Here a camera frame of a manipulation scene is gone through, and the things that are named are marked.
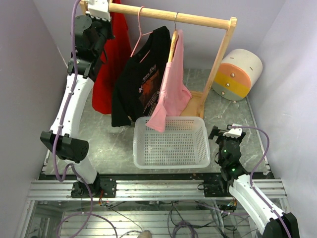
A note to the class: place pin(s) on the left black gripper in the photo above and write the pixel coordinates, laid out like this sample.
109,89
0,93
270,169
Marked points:
108,23

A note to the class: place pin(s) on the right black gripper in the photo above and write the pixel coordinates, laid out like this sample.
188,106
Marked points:
215,132

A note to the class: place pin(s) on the red t shirt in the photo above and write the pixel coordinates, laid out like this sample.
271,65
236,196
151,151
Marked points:
117,52

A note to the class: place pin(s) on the pink wire hanger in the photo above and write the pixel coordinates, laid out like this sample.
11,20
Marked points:
141,34

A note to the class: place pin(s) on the black printed t shirt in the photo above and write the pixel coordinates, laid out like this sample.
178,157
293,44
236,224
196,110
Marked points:
136,91

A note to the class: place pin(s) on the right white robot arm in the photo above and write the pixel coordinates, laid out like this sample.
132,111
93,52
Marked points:
271,221

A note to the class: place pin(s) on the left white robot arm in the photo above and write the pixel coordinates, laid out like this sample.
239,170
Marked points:
63,137

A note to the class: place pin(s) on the pink t shirt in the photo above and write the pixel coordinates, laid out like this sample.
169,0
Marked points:
174,95

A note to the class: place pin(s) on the wooden hanger metal hook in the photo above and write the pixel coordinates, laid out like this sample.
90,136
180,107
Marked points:
173,41

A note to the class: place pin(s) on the wooden clothes rack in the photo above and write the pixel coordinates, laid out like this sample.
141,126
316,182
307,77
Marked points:
207,35

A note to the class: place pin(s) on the white plastic basket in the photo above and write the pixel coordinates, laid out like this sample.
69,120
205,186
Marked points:
183,145

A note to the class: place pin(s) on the round pastel drawer cabinet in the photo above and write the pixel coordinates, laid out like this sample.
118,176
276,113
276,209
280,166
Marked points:
237,74

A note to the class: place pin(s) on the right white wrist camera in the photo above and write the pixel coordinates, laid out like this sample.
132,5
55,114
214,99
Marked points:
233,131

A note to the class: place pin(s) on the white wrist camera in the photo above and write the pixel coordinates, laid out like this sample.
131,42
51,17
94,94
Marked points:
99,9
233,131

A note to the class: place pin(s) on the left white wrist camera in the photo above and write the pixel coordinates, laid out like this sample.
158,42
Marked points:
99,9

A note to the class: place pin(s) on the aluminium mounting rail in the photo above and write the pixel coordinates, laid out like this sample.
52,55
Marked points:
126,190

